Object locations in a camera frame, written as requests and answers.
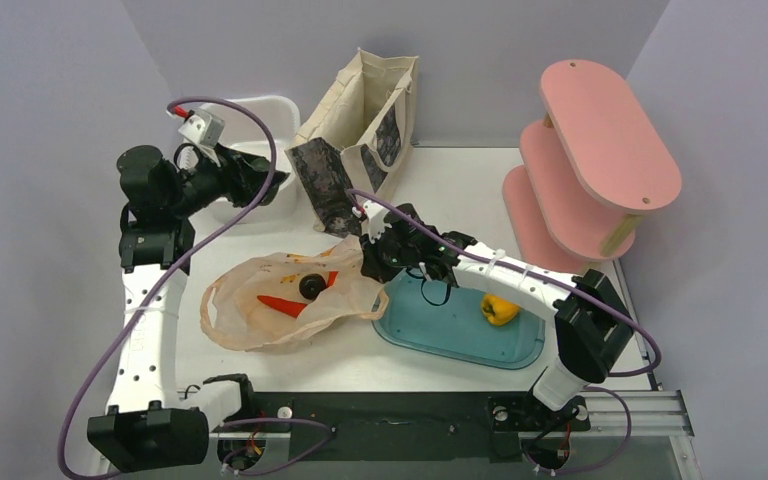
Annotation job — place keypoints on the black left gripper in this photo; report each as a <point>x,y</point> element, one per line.
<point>242,176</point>

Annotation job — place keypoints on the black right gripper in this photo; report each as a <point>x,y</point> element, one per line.
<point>374,266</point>

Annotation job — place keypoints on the orange plastic grocery bag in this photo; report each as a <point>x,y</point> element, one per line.
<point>234,319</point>

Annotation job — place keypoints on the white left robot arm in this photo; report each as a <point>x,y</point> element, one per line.
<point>146,424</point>

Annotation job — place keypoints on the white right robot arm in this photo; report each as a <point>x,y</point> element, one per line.
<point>590,321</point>

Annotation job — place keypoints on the white plastic basket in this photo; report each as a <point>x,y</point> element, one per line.
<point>281,116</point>

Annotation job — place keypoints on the teal plastic tray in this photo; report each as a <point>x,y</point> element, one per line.
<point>434,318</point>

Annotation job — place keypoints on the canvas tote bag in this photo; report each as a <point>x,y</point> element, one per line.
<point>359,136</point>

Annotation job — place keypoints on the yellow bell pepper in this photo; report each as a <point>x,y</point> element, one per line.
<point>498,311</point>

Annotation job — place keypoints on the red chili pepper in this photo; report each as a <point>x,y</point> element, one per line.
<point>290,308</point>

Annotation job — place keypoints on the pink three-tier shelf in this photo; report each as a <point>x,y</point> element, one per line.
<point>593,168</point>

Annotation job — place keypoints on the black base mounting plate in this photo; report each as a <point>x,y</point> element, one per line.
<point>401,427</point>

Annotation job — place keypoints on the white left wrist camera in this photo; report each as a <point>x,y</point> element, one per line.
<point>203,129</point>

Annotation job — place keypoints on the aluminium frame rail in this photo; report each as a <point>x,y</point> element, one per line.
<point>644,427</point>

